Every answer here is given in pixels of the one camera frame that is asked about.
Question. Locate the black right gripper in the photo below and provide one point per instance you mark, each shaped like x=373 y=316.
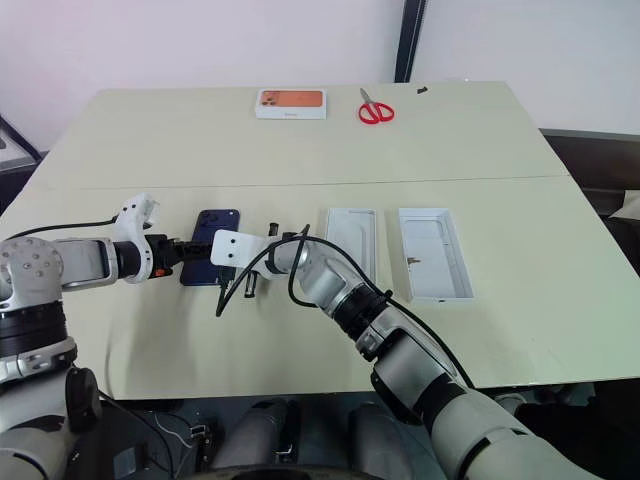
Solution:
x=226 y=274

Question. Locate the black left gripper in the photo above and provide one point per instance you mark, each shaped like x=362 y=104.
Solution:
x=164 y=256

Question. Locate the dark blue smartphone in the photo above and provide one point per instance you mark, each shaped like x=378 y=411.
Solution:
x=220 y=220

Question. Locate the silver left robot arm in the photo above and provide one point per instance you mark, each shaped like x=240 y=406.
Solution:
x=75 y=260

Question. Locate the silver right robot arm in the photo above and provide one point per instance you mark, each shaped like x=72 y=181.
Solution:
x=400 y=360

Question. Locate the white phone box lid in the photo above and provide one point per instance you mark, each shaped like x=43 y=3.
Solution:
x=350 y=227

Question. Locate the phone box with orange print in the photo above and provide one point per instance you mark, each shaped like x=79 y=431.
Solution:
x=291 y=102

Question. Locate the white phone box base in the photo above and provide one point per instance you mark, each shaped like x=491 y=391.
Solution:
x=435 y=260

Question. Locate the grey rounded robot leg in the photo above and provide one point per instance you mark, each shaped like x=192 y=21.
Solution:
x=257 y=430

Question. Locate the dark framed furniture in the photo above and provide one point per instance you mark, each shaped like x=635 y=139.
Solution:
x=12 y=150

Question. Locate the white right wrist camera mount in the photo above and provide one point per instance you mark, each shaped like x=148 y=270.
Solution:
x=235 y=247

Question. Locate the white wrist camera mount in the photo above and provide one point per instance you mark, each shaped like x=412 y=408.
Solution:
x=132 y=220
x=235 y=247

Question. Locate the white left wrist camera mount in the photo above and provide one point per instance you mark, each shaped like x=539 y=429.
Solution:
x=132 y=220

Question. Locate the dark vertical post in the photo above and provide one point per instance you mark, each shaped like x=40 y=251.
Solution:
x=411 y=40

